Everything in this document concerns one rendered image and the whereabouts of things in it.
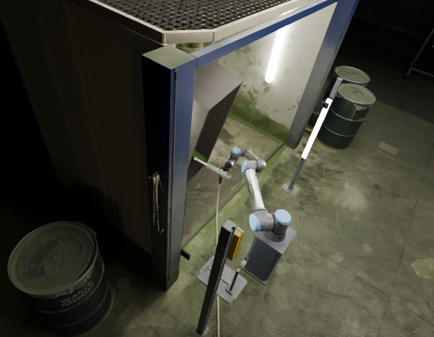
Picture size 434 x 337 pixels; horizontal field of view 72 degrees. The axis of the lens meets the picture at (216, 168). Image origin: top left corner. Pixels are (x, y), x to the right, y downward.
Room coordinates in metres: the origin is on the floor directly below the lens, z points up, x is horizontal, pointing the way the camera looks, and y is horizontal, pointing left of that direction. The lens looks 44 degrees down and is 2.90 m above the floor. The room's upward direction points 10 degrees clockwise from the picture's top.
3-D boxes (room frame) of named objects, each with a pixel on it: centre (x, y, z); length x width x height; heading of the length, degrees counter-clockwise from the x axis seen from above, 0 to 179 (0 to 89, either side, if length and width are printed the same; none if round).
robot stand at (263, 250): (1.62, -0.64, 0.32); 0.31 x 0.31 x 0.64; 61
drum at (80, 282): (0.94, 1.01, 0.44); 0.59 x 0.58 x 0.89; 131
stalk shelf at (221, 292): (1.02, -0.18, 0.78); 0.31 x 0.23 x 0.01; 61
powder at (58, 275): (0.94, 1.01, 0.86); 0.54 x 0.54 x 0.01
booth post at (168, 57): (1.30, 0.30, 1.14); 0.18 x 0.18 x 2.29; 61
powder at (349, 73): (4.81, -1.91, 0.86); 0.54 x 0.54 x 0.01
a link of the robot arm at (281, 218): (1.62, -0.63, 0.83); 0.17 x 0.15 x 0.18; 105
